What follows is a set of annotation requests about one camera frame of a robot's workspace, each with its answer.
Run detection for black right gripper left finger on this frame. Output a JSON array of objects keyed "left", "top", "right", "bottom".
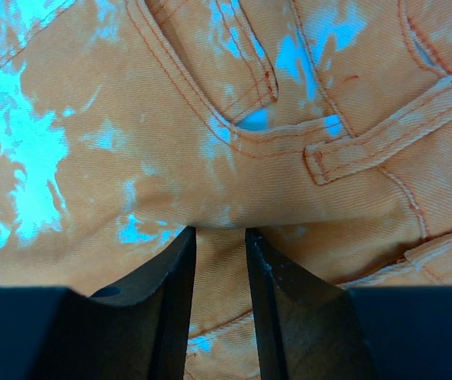
[{"left": 0, "top": 227, "right": 196, "bottom": 379}]

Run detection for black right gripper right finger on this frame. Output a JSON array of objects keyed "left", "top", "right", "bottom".
[{"left": 245, "top": 229, "right": 452, "bottom": 379}]

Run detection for orange white tie-dye trousers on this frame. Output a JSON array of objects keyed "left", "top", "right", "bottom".
[{"left": 0, "top": 1, "right": 452, "bottom": 379}]

